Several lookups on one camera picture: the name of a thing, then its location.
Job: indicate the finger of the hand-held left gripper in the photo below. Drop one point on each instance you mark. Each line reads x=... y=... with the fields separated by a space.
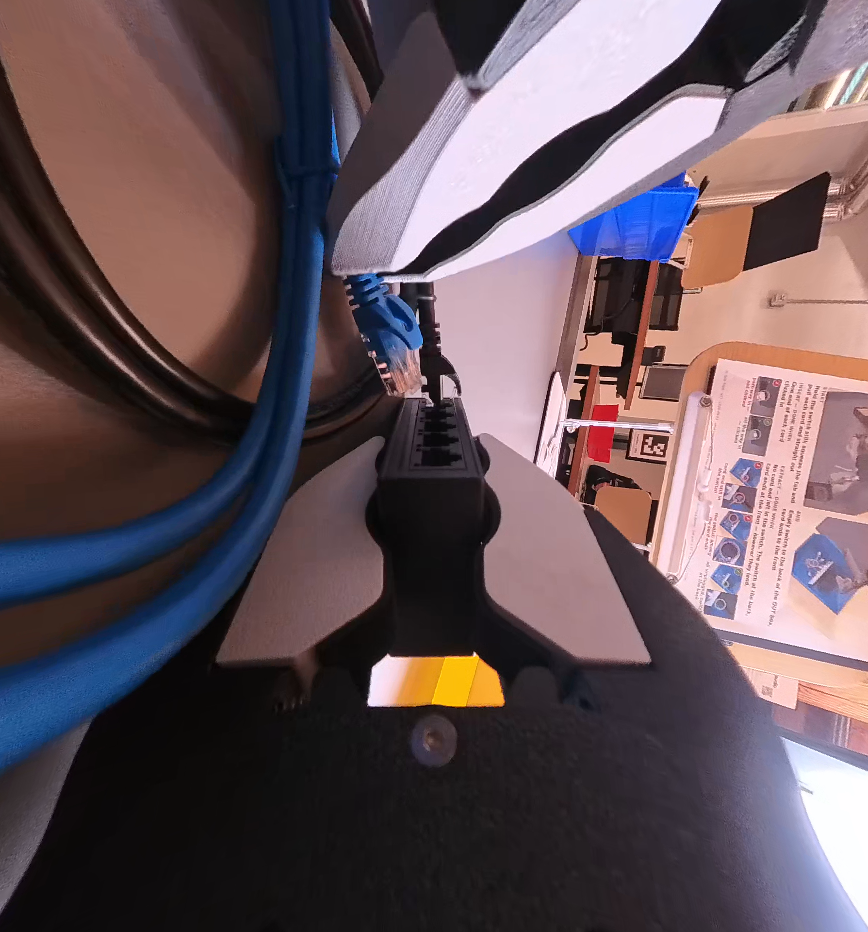
x=652 y=153
x=535 y=94

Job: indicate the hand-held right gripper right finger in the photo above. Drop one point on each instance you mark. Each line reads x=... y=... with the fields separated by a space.
x=557 y=582

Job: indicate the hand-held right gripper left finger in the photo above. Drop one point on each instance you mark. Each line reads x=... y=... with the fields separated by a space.
x=310 y=582

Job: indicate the blue plastic bin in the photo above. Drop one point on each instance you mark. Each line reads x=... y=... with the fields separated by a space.
x=637 y=226

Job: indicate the black ethernet switch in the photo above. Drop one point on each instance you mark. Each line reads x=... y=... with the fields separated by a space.
x=430 y=553

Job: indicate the tan chair back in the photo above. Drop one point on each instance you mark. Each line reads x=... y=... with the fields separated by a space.
x=717 y=251

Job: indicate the yellow plastic bin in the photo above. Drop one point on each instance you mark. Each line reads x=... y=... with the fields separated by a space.
x=463 y=684

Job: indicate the black flat panel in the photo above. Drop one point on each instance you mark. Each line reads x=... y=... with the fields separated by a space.
x=787 y=218

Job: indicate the red plastic piece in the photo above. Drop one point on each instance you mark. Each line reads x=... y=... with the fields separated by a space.
x=602 y=433

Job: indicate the black and white marker tag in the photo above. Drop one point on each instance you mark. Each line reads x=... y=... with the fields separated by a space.
x=652 y=445

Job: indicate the clear acrylic sheet stand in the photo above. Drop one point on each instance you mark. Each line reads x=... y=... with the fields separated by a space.
x=685 y=473

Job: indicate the small paper note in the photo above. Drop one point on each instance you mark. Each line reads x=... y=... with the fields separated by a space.
x=772 y=688

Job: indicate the instruction sheet on board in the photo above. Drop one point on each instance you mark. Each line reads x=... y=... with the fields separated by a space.
x=805 y=360

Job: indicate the brown wooden desk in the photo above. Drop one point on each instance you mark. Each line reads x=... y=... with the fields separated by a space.
x=856 y=717

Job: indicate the white lit panel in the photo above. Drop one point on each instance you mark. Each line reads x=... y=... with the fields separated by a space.
x=856 y=837

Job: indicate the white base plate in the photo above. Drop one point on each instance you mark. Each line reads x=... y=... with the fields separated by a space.
x=550 y=437

